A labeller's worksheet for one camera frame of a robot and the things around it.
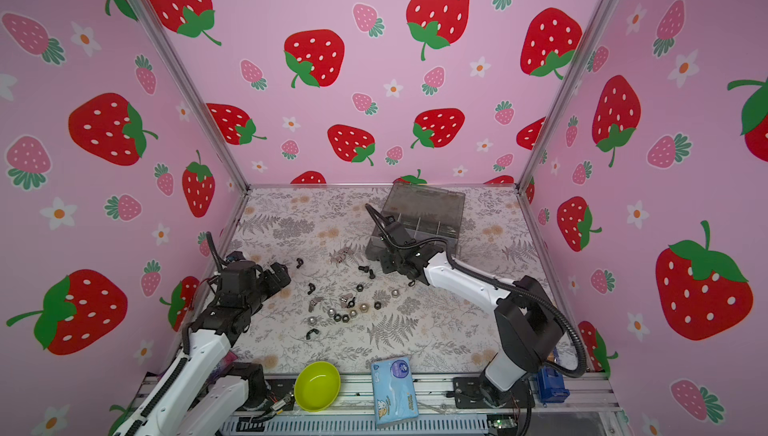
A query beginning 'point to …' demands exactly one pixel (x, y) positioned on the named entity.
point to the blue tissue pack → (393, 390)
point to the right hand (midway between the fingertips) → (387, 252)
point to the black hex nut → (337, 317)
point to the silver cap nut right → (395, 293)
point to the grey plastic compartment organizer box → (427, 212)
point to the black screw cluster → (366, 269)
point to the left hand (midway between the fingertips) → (275, 272)
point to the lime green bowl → (317, 386)
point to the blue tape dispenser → (551, 386)
